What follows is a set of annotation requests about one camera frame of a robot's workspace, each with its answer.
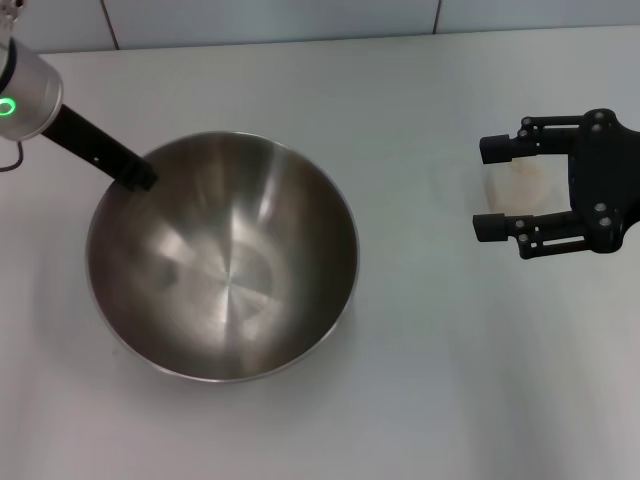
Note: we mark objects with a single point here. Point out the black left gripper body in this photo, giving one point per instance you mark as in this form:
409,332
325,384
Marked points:
92,145

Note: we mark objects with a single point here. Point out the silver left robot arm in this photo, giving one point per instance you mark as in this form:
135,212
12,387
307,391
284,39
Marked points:
30,90

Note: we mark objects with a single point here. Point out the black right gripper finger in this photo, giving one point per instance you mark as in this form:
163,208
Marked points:
492,227
495,149

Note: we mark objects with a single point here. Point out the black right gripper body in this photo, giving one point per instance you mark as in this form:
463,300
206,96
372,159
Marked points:
605,175

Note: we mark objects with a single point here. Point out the stainless steel mixing bowl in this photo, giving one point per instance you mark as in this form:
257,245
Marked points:
225,260

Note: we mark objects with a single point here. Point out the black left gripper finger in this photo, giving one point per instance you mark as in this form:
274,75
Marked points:
140,177

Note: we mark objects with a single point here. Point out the clear plastic measuring cup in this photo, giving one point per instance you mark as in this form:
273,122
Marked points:
500,200

